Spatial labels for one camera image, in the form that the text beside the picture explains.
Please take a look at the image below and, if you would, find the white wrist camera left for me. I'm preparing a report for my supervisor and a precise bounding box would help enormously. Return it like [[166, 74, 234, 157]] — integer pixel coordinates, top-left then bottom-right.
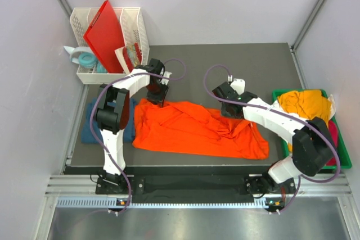
[[160, 71, 172, 85]]

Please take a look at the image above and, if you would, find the white perforated organizer basket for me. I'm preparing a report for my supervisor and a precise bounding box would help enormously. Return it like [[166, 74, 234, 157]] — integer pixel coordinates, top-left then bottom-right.
[[65, 1, 150, 84]]

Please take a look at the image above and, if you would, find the folded blue t shirt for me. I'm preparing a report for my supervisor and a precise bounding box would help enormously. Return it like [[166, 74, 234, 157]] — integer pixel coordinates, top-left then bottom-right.
[[80, 98, 138, 144]]

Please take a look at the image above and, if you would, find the grey slotted cable duct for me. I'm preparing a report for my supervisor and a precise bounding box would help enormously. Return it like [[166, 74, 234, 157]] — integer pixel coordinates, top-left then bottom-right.
[[56, 197, 281, 210]]

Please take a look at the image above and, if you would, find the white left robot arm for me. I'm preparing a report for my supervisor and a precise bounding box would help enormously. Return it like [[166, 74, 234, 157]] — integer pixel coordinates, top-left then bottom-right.
[[91, 58, 171, 193]]

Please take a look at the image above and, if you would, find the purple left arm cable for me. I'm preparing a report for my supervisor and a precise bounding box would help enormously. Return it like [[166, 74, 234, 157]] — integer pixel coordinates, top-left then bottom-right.
[[88, 58, 187, 214]]

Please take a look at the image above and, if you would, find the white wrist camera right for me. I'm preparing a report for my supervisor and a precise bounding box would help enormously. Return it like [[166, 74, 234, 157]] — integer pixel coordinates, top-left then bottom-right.
[[228, 75, 246, 95]]

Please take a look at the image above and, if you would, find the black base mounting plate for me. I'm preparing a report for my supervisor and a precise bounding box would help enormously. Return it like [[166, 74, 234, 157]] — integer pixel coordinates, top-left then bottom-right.
[[95, 166, 295, 203]]

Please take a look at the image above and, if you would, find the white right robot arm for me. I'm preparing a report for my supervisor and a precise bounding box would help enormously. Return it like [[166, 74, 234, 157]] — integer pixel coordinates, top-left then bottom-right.
[[212, 80, 337, 193]]

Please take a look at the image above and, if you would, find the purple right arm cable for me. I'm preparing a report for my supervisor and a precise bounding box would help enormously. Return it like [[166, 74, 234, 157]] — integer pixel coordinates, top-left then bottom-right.
[[203, 64, 341, 214]]

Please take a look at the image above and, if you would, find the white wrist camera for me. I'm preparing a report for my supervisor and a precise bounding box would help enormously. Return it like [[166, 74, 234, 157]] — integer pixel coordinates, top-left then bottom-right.
[[228, 75, 246, 95], [160, 71, 172, 85]]

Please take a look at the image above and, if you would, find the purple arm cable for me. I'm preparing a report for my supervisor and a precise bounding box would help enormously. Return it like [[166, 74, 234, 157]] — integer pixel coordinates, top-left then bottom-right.
[[203, 64, 341, 214], [88, 58, 187, 214]]

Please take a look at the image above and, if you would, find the red patterned booklet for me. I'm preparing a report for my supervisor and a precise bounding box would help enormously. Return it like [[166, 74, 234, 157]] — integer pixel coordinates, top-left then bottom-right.
[[115, 43, 142, 74]]

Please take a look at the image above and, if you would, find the magenta t shirt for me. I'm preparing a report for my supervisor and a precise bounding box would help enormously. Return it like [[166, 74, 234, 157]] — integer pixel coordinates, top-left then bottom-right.
[[326, 120, 338, 166]]

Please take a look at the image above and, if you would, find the orange t shirt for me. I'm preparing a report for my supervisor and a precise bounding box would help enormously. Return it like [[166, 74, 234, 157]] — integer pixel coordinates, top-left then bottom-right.
[[133, 99, 269, 160]]

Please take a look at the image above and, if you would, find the yellow t shirt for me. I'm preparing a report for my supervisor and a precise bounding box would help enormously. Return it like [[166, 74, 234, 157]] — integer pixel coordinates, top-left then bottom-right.
[[277, 89, 333, 153]]

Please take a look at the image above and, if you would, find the red plastic board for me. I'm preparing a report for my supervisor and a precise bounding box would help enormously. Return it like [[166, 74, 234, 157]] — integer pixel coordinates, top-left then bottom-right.
[[83, 0, 125, 74]]

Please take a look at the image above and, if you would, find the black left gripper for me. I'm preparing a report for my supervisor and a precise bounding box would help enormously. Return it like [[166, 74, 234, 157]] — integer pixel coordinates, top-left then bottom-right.
[[146, 80, 169, 108]]

